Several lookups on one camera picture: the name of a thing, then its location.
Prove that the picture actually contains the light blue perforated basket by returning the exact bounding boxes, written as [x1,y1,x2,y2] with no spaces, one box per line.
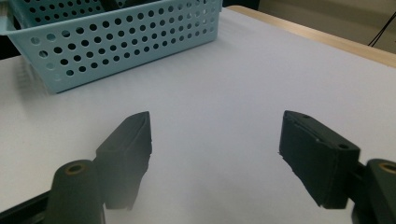
[0,0,223,94]

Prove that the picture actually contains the black hanging power cable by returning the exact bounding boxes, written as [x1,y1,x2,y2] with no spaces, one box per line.
[368,11,396,48]

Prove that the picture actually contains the white table cover board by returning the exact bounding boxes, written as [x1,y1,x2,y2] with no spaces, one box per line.
[0,7,396,224]

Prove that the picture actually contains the black pants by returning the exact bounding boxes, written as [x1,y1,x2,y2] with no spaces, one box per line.
[101,0,166,10]

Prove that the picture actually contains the wooden table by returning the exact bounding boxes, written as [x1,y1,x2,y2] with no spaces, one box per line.
[225,4,396,69]

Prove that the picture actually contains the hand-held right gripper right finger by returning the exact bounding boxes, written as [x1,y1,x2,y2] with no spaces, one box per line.
[278,109,362,210]

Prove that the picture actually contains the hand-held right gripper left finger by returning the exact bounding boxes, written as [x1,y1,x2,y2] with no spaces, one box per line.
[94,110,153,211]

